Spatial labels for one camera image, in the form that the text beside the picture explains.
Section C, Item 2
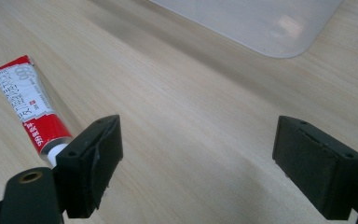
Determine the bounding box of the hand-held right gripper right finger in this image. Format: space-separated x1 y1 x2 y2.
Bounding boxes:
271 115 358 221

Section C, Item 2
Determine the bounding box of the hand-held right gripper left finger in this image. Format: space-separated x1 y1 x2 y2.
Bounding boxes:
54 114 124 219

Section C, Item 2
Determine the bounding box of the red and white ointment tube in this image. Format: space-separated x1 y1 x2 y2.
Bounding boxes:
0 55 74 169

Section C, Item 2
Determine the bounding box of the translucent white plastic container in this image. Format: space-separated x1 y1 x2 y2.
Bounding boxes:
148 0 345 60

